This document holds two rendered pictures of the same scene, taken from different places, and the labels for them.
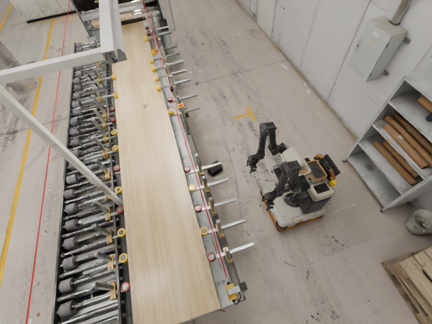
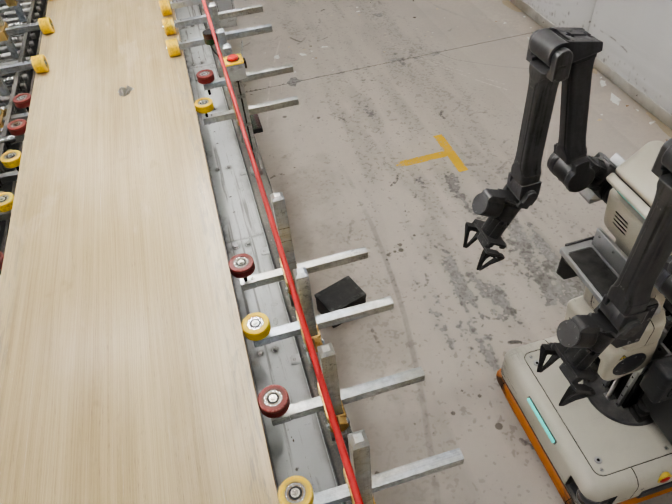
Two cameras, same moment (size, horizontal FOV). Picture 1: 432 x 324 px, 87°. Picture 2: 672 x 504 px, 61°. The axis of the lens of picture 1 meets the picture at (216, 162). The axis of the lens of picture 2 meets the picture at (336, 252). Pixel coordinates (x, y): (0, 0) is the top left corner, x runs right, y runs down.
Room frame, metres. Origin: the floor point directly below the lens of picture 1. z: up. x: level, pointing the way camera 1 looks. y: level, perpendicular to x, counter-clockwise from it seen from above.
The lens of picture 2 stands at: (0.16, 0.07, 2.20)
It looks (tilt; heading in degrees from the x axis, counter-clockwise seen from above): 46 degrees down; 359
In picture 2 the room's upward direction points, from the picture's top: 6 degrees counter-clockwise
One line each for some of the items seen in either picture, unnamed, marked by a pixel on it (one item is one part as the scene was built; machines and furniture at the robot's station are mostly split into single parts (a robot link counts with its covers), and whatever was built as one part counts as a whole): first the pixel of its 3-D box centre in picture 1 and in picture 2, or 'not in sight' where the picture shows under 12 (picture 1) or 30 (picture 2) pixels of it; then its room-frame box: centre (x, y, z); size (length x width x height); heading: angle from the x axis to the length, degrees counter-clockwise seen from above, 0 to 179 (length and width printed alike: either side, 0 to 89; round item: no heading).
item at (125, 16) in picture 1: (123, 17); not in sight; (5.08, 1.44, 1.05); 1.43 x 0.12 x 0.12; 101
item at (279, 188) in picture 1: (282, 180); (651, 249); (0.84, -0.53, 1.40); 0.11 x 0.06 x 0.43; 11
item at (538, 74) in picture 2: (261, 142); (534, 126); (1.26, -0.45, 1.40); 0.11 x 0.06 x 0.43; 11
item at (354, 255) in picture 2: (204, 168); (304, 268); (1.44, 0.15, 0.80); 0.43 x 0.03 x 0.04; 101
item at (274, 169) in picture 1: (282, 177); (607, 284); (1.08, -0.67, 0.99); 0.28 x 0.16 x 0.22; 11
